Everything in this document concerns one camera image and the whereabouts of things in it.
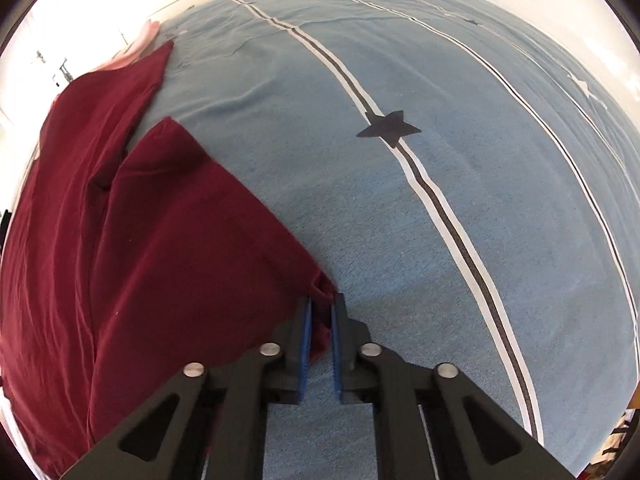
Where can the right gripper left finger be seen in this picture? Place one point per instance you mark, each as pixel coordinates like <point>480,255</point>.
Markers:
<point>208,422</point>

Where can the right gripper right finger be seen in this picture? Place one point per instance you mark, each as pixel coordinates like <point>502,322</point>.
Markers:
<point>430,422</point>

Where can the dark red t-shirt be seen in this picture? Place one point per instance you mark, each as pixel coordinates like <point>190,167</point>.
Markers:
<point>129,257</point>

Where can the striped star bed sheet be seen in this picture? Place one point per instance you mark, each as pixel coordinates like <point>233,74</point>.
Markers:
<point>461,179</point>

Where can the pink printed t-shirt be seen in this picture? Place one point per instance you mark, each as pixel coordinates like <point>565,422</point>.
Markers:
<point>133,51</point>

